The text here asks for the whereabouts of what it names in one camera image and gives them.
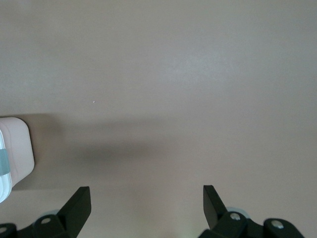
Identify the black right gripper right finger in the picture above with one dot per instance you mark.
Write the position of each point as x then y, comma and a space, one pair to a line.
215, 215

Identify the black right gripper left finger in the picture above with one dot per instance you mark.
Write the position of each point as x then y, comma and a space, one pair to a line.
74, 213

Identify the pink plastic box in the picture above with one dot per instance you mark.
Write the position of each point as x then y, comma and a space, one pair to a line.
21, 148

